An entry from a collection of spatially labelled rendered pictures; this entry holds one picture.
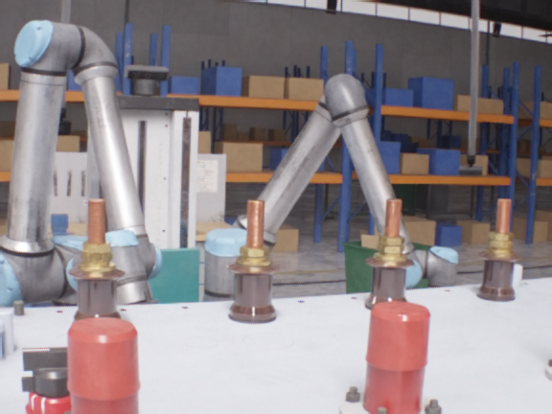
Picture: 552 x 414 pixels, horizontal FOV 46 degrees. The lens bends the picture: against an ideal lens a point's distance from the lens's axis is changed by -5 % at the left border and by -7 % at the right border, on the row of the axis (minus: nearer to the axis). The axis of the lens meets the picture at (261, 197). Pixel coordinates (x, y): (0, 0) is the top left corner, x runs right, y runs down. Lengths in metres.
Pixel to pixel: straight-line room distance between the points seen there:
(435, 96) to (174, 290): 8.79
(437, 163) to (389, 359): 9.90
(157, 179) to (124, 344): 1.54
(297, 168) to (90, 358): 1.58
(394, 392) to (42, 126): 1.19
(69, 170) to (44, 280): 4.07
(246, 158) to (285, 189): 7.19
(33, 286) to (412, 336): 1.23
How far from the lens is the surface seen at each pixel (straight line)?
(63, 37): 1.71
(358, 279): 5.58
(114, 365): 0.65
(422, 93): 10.53
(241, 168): 9.33
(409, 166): 10.53
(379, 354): 0.77
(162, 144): 2.16
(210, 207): 6.10
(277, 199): 2.17
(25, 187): 1.75
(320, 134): 2.14
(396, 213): 1.27
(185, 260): 2.14
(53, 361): 0.78
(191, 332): 1.11
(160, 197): 2.17
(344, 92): 2.01
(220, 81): 9.14
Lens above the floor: 1.69
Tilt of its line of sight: 6 degrees down
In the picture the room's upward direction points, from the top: 2 degrees clockwise
